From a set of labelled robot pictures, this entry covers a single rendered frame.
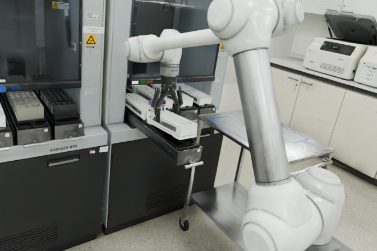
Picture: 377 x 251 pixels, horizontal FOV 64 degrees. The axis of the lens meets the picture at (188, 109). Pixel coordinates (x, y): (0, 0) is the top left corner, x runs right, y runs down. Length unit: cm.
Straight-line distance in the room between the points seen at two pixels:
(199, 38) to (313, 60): 253
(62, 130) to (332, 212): 116
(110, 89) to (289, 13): 101
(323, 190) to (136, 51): 85
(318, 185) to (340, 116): 250
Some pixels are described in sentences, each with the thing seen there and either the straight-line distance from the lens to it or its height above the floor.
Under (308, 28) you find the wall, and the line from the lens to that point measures 440.
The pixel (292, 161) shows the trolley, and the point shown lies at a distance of 144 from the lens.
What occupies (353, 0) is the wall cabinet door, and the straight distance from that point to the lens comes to 379.
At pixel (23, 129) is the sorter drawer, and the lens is 150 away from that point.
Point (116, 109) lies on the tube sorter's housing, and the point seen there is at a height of 82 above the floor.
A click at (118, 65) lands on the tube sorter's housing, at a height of 107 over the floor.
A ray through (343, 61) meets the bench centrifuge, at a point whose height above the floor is 107.
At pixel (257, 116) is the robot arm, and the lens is 84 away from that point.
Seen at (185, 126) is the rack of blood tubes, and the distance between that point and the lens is 134.
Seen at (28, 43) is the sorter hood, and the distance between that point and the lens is 147.
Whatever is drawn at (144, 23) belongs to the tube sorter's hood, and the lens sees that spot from 163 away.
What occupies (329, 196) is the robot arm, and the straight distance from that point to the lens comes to 101.
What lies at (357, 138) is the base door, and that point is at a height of 39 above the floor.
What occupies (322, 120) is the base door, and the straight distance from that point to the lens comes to 357.
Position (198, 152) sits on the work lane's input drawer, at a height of 78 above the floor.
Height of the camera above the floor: 142
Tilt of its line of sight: 19 degrees down
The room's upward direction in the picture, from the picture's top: 8 degrees clockwise
